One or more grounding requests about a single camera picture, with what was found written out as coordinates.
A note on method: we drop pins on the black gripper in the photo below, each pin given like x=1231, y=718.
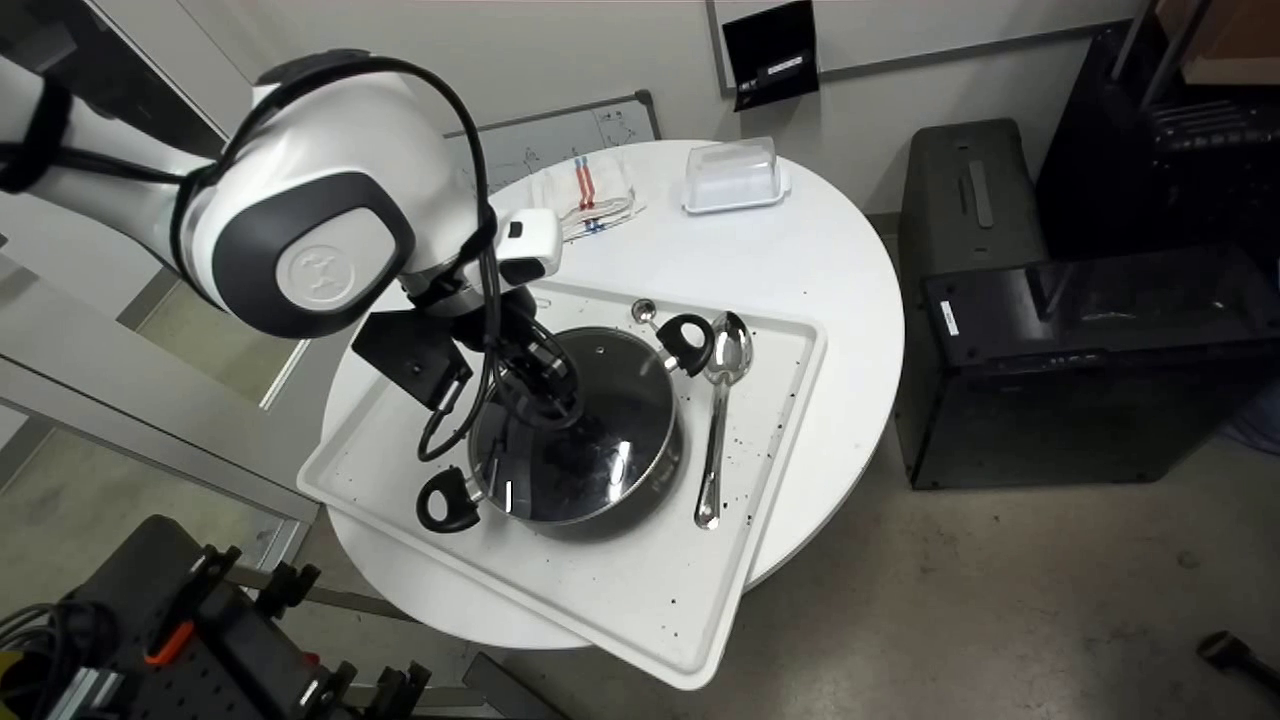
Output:
x=535, y=374

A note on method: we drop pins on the glass pot lid black knob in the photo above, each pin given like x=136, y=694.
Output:
x=621, y=447

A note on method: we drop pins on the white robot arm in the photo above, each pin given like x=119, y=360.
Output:
x=339, y=207

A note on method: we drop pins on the metal serving spoon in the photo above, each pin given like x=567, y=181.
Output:
x=726, y=369

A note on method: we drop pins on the white plastic tray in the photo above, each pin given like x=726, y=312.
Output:
x=662, y=593

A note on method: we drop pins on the clear plastic container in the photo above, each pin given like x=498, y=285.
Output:
x=733, y=177

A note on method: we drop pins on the round white table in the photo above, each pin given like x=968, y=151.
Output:
x=812, y=257

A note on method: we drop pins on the black equipment cart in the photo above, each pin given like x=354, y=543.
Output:
x=165, y=634

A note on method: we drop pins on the black printer cabinet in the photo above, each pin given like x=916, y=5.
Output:
x=1028, y=369

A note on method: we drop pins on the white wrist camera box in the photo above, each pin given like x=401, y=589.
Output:
x=529, y=245

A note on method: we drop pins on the steel pot with black handles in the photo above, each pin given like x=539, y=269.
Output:
x=448, y=502

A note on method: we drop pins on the black wall box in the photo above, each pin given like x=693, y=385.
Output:
x=775, y=55

